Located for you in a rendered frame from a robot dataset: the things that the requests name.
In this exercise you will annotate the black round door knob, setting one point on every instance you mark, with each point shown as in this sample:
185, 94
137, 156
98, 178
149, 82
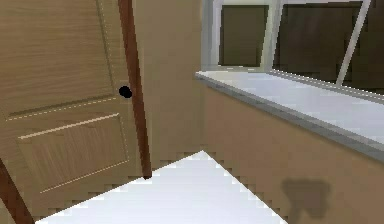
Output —
125, 92

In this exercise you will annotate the light brown wooden room door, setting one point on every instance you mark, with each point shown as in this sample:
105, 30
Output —
63, 100

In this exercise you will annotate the white framed window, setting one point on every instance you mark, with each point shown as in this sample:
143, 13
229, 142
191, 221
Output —
300, 50

